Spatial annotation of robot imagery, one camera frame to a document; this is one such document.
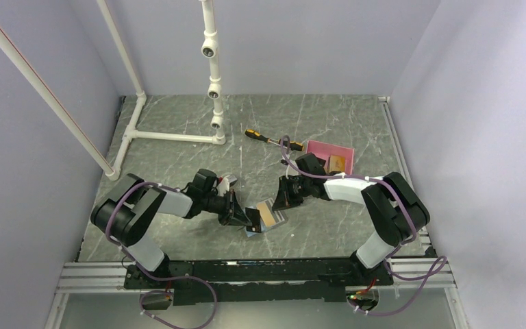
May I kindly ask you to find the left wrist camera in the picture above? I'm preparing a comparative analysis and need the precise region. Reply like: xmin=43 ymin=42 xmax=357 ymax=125
xmin=216 ymin=175 xmax=238 ymax=197

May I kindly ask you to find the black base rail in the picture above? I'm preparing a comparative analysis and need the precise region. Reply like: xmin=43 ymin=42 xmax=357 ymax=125
xmin=124 ymin=257 xmax=393 ymax=306

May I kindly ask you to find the grey leather card holder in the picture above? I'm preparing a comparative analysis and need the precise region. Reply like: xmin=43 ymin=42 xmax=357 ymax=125
xmin=245 ymin=198 xmax=288 ymax=238

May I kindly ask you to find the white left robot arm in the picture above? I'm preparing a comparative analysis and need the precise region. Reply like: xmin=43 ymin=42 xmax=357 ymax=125
xmin=90 ymin=169 xmax=262 ymax=288

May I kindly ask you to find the yellow black screwdriver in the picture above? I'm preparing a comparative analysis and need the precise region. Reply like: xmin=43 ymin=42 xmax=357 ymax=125
xmin=245 ymin=129 xmax=305 ymax=151

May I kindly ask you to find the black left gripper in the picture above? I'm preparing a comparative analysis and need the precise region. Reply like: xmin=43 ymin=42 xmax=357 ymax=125
xmin=202 ymin=188 xmax=252 ymax=228

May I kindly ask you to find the orange credit card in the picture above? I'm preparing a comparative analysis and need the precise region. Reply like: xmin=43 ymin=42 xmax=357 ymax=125
xmin=256 ymin=199 xmax=286 ymax=229

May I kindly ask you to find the aluminium extrusion frame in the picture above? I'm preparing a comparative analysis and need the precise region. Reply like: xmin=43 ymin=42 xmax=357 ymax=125
xmin=45 ymin=95 xmax=471 ymax=329

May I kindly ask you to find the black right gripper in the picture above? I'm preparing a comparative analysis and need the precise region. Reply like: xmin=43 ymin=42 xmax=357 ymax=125
xmin=272 ymin=175 xmax=311 ymax=211

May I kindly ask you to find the pink plastic card box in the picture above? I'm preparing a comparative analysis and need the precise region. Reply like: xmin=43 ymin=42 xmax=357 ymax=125
xmin=305 ymin=140 xmax=355 ymax=174

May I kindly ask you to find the white PVC pipe frame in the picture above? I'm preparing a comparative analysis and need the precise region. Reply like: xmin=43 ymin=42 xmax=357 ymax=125
xmin=0 ymin=0 xmax=227 ymax=182

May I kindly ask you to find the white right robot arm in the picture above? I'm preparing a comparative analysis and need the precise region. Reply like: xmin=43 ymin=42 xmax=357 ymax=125
xmin=272 ymin=153 xmax=430 ymax=284

